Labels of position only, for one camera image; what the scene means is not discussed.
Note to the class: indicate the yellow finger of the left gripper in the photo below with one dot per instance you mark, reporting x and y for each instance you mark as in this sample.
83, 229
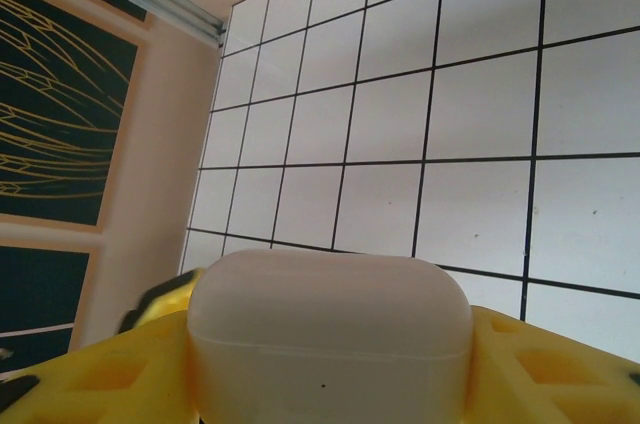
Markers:
165, 301

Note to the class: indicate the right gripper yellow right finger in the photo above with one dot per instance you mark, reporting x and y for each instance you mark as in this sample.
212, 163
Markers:
550, 384

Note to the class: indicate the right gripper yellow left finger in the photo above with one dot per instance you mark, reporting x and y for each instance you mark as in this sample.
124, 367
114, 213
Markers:
100, 384

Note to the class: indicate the white earbud charging case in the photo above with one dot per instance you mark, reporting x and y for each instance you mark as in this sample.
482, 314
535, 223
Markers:
330, 334

